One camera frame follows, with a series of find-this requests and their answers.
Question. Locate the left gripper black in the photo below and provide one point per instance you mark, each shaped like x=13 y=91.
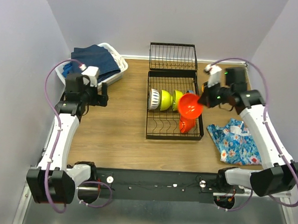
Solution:
x=99 y=99

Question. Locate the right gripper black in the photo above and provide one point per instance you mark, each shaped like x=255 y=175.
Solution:
x=207 y=98

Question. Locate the blue ceramic bowl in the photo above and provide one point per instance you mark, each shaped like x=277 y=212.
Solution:
x=190 y=92

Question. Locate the red orange bowl stack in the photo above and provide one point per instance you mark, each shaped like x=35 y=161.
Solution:
x=189 y=107

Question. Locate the lime green plain bowl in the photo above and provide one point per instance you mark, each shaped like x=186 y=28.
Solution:
x=176 y=96

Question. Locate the black wire dish rack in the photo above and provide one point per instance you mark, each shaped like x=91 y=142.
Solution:
x=172 y=73

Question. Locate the lime bowl ribbed white outside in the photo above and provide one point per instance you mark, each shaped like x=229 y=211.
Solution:
x=159 y=99

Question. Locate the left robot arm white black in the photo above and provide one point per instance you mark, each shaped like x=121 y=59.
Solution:
x=51 y=180

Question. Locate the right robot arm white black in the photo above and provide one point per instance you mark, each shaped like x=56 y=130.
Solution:
x=280 y=171

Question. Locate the white plastic basket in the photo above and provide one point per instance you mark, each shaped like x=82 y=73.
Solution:
x=72 y=66

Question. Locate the folded dark blue towels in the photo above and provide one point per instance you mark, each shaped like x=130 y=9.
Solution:
x=97 y=56

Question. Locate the blue floral cloth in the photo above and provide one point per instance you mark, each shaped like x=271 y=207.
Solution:
x=235 y=143

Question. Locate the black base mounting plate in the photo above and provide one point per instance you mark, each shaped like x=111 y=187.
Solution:
x=153 y=185

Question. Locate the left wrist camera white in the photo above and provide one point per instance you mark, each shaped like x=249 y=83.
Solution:
x=90 y=75

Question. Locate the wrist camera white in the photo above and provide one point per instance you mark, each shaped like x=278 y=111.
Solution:
x=214 y=73
x=90 y=75

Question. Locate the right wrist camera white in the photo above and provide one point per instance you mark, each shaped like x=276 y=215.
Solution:
x=214 y=73

